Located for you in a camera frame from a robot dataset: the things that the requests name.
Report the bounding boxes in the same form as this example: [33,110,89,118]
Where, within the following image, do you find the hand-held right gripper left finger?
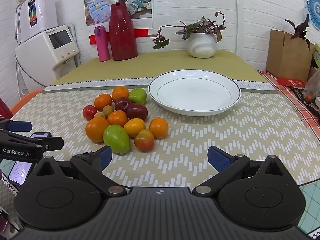
[30,145,127,197]

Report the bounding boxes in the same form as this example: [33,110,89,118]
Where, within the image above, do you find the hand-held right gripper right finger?
[192,145,290,197]

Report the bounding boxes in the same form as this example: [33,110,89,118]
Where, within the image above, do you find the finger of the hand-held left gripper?
[0,117,33,133]
[29,132,65,152]

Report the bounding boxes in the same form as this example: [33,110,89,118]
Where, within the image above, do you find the large green mango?
[103,125,131,154]

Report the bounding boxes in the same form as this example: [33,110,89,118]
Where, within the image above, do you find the large orange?
[85,117,110,143]

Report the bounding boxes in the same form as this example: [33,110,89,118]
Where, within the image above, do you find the yellow orange fruit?
[124,118,146,137]

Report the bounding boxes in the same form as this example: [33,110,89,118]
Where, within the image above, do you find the red orange peach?
[134,129,155,152]

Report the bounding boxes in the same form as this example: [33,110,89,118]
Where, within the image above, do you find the small red fruit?
[83,105,98,121]

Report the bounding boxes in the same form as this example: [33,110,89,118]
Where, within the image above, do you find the dark red plum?
[126,103,148,122]

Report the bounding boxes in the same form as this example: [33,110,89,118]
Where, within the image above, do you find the white plate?
[148,70,241,117]

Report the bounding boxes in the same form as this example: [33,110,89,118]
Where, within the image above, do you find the smartphone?
[8,162,33,187]

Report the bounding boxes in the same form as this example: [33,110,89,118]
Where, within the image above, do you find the red object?
[0,97,13,119]

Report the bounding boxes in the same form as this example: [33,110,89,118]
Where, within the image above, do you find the patterned tablecloth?
[10,50,320,188]

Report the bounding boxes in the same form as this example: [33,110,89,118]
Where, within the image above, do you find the orange plastic stool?
[10,89,43,116]

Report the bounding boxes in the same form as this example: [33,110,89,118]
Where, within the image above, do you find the dark red apple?
[114,97,133,113]

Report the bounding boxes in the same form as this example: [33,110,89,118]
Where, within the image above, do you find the green apple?
[128,88,147,105]

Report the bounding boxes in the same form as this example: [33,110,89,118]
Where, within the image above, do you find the white appliance with screen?
[15,23,80,93]

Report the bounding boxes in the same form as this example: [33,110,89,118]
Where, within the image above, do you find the plaid cloth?
[257,70,320,140]

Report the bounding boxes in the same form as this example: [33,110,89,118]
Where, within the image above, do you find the teal tile patterned cloth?
[0,159,320,239]

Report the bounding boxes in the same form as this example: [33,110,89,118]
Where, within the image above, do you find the dark patterned cloth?
[290,86,320,117]

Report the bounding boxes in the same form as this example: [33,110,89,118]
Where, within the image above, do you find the red envelope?
[277,77,307,87]

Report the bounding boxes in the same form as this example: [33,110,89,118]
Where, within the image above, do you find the pink bottle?
[94,25,111,62]

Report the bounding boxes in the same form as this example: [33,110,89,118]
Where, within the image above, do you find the potted plant white pot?
[149,11,226,59]

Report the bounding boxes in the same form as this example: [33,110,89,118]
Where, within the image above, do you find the clear plastic bag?
[303,67,320,105]

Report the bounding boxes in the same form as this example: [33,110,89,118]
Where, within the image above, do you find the red thermos jug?
[109,2,138,61]

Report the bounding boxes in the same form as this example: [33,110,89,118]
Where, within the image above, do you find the cardboard box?
[265,29,316,82]

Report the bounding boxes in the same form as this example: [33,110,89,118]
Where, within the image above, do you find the red paper strip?
[89,29,149,46]

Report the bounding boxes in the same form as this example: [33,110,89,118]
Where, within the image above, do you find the green box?
[311,43,320,68]

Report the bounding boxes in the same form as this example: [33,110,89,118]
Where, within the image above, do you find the purple leaf plant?
[284,14,312,50]

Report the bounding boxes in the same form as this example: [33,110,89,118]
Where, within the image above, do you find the grey appliance cable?
[14,2,24,43]

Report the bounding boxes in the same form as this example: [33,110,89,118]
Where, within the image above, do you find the white wall pipe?
[234,0,240,54]

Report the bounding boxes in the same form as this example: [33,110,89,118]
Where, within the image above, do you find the blue round wall decoration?
[304,0,320,31]

